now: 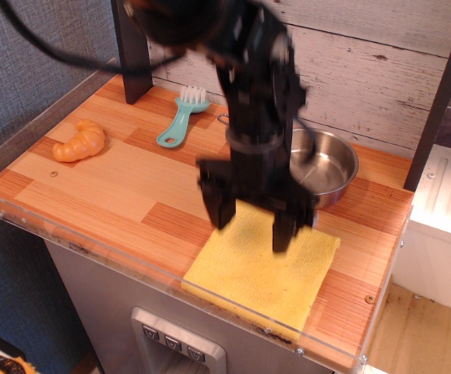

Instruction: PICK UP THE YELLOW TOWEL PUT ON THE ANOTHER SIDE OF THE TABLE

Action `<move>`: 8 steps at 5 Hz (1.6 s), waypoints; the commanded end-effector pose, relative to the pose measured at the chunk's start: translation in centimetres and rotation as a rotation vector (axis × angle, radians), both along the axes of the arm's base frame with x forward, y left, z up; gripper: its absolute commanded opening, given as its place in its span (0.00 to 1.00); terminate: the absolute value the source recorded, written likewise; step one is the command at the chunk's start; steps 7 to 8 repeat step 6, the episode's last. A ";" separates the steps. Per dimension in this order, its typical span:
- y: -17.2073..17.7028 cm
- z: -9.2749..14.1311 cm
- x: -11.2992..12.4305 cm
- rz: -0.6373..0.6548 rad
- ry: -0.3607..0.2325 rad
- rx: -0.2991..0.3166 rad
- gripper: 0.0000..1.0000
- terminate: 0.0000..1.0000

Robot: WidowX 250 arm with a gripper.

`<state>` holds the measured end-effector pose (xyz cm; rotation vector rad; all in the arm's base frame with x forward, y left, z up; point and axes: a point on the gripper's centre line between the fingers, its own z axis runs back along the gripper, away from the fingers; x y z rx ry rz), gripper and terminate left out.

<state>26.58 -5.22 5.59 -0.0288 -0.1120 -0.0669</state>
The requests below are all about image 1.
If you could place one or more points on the stainless steel pot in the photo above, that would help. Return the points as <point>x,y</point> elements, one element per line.
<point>303,170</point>

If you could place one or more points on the dark right vertical post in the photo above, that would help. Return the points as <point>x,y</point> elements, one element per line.
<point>430,130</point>

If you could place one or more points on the teal dish brush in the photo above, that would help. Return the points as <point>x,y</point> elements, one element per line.
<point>191,100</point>

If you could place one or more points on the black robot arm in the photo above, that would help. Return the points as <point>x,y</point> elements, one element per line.
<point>254,59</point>

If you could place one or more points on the clear acrylic table guard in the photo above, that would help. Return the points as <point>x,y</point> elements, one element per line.
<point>109,281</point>

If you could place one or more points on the orange object bottom left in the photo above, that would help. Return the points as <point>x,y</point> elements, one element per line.
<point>17,366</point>

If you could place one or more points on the dark left vertical post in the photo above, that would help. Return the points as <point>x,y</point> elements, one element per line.
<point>133,54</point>

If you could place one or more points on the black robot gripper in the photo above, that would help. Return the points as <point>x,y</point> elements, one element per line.
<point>263,102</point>

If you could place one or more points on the yellow towel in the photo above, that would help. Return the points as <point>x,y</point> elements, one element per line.
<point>238,271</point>

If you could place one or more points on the dark vertical post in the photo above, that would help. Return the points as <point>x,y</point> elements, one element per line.
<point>133,54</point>
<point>430,130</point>

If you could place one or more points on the silver toy fridge dispenser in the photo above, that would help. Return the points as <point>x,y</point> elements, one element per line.
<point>176,344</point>

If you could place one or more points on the orange plastic croissant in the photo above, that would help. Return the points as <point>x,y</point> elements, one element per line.
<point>87,142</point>

